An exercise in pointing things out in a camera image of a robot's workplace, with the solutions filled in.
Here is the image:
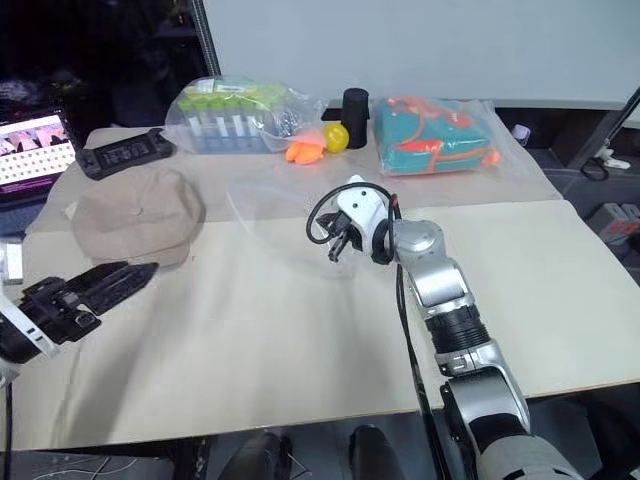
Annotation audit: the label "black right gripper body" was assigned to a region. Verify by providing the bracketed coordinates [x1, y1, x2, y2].
[319, 209, 363, 251]

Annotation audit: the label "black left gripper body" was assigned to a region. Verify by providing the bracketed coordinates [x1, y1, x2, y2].
[19, 277, 104, 346]

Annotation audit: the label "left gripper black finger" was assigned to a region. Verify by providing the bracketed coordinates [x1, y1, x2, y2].
[82, 261, 161, 317]
[64, 261, 134, 297]

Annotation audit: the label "beige baseball cap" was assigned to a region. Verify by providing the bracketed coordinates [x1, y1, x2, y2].
[70, 167, 207, 267]

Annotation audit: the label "clear plastic bag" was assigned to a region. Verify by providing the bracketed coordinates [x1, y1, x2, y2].
[223, 175, 364, 282]

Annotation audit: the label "orange toy peeled mandarin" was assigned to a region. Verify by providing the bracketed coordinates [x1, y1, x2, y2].
[284, 130, 327, 166]

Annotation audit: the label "yellow green toy pear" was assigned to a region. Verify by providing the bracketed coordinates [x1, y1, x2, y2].
[322, 123, 350, 154]

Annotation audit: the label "black cylinder speaker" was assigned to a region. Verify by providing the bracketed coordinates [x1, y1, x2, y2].
[341, 87, 372, 150]

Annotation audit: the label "bagged teal orange fabric bag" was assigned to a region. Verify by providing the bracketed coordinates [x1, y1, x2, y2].
[371, 95, 537, 179]

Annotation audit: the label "black handheld game controller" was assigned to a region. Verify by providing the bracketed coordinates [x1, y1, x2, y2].
[74, 127, 179, 181]

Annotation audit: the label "open laptop computer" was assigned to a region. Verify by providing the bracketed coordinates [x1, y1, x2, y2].
[0, 113, 77, 207]

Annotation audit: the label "bagged green-capped test tubes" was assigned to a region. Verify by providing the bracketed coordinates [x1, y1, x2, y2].
[164, 78, 329, 157]

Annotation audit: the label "dark rounded shape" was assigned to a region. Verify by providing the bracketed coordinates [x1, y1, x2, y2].
[349, 424, 402, 480]

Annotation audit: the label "grey metal pole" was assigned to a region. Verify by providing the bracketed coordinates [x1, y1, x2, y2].
[191, 0, 222, 79]

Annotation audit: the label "grey red box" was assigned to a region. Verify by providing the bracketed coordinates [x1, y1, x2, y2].
[583, 201, 640, 247]

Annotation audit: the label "white clamp device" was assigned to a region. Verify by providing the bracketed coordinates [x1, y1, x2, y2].
[596, 148, 632, 172]

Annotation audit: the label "dark slanted stand leg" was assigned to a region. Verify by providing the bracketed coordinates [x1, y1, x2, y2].
[568, 85, 640, 172]

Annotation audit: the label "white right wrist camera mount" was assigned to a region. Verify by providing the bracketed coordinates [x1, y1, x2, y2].
[335, 174, 397, 254]

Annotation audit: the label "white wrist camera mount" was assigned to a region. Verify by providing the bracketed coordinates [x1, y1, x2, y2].
[335, 174, 397, 254]
[0, 294, 60, 359]

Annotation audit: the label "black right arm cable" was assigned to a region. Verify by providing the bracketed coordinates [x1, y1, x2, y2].
[305, 181, 454, 480]

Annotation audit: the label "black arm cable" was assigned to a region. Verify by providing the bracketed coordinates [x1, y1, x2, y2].
[305, 181, 454, 480]
[0, 369, 17, 480]

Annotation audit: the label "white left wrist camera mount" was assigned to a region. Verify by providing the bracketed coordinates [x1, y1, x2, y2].
[0, 294, 60, 359]

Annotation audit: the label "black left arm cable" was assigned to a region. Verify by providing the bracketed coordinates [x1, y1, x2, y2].
[0, 369, 17, 480]

